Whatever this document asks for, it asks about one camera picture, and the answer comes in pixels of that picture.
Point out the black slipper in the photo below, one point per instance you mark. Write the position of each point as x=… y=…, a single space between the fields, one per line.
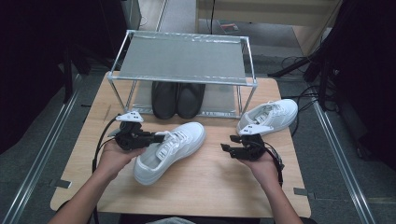
x=164 y=99
x=190 y=101

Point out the metal shoe rack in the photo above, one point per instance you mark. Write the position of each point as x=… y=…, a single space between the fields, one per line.
x=183 y=59

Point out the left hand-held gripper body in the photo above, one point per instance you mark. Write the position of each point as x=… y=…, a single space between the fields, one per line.
x=130 y=140

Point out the black curtain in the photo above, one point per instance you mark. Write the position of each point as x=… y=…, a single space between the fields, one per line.
x=367 y=77
x=31 y=62

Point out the black tripod stand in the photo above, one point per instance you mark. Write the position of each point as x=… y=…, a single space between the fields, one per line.
x=311 y=62

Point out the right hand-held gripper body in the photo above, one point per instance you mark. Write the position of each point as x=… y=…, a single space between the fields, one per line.
x=252 y=147

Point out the white sneaker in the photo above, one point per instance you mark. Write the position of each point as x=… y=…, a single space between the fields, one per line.
x=171 y=152
x=274 y=115

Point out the red book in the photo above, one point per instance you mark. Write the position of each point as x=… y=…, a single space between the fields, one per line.
x=229 y=26

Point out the wooden cabinet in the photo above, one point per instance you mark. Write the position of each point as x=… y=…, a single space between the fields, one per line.
x=264 y=12

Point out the person's right hand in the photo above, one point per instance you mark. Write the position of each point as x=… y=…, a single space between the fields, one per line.
x=263 y=169

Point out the metal floor rail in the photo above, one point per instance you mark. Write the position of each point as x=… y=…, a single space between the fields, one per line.
x=342 y=161
x=34 y=161

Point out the grey tape piece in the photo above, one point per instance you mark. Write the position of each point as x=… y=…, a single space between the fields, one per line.
x=303 y=192
x=60 y=183

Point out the person's left hand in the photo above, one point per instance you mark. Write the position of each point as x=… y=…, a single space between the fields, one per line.
x=118 y=158

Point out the black upright stand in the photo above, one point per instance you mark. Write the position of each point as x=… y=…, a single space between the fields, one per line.
x=67 y=77

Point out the person's grey clothing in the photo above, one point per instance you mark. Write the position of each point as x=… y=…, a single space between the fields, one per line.
x=169 y=220

